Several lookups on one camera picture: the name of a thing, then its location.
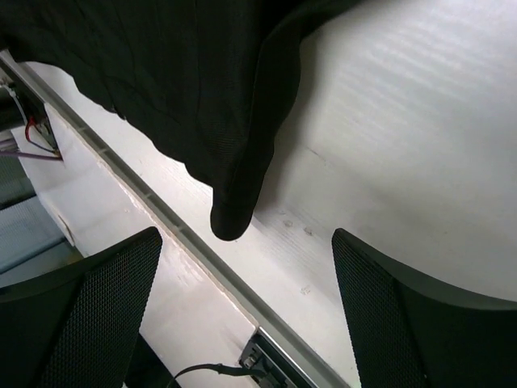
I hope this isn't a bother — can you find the black pleated skirt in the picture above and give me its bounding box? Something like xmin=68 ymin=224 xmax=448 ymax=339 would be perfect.
xmin=1 ymin=0 xmax=353 ymax=241

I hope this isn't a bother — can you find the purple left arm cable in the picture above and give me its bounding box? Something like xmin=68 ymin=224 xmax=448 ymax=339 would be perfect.
xmin=0 ymin=139 xmax=64 ymax=162

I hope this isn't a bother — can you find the aluminium table rail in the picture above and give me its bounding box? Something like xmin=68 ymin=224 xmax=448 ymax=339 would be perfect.
xmin=1 ymin=53 xmax=347 ymax=387

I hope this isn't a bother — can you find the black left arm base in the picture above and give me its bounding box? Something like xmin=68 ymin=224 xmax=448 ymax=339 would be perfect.
xmin=1 ymin=81 xmax=62 ymax=160

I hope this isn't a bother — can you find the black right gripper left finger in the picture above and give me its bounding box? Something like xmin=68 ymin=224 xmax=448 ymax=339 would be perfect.
xmin=1 ymin=227 xmax=162 ymax=387

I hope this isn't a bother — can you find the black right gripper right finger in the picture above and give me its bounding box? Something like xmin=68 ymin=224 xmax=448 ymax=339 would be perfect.
xmin=332 ymin=229 xmax=516 ymax=387

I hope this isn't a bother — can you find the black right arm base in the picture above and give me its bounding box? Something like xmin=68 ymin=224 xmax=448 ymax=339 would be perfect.
xmin=124 ymin=334 xmax=314 ymax=388

